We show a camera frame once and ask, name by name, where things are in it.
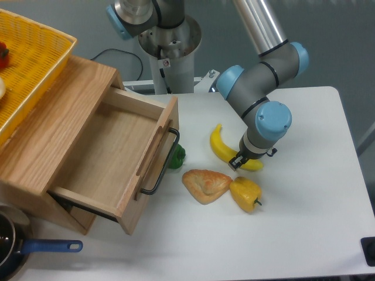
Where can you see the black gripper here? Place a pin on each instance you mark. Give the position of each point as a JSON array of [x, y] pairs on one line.
[[249, 151]]

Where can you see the yellow toy banana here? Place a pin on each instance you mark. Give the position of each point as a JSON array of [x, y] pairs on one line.
[[225, 153]]

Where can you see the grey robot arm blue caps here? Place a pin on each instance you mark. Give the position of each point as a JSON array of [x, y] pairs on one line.
[[245, 90]]

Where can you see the yellow toy bell pepper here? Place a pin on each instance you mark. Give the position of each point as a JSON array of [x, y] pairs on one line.
[[246, 193]]

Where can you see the toy croissant bread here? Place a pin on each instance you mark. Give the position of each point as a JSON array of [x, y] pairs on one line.
[[206, 186]]

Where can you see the green toy bell pepper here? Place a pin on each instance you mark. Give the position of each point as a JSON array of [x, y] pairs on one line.
[[177, 158]]

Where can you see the black corner device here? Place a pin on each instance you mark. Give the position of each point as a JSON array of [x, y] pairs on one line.
[[367, 244]]

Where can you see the wooden drawer cabinet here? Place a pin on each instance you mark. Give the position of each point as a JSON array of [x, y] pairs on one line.
[[33, 156]]

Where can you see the yellow plastic basket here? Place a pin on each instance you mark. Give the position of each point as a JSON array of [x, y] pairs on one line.
[[37, 55]]

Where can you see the white toy vegetable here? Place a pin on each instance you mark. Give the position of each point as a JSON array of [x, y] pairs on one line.
[[2, 88]]

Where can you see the red toy pepper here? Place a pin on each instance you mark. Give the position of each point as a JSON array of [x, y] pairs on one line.
[[4, 55]]

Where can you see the open wooden drawer black handle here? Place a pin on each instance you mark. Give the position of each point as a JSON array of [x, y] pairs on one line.
[[119, 160]]

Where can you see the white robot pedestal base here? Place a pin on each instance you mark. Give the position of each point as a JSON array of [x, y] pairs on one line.
[[171, 54]]

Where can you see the blue handled saucepan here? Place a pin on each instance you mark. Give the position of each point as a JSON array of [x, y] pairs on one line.
[[16, 246]]

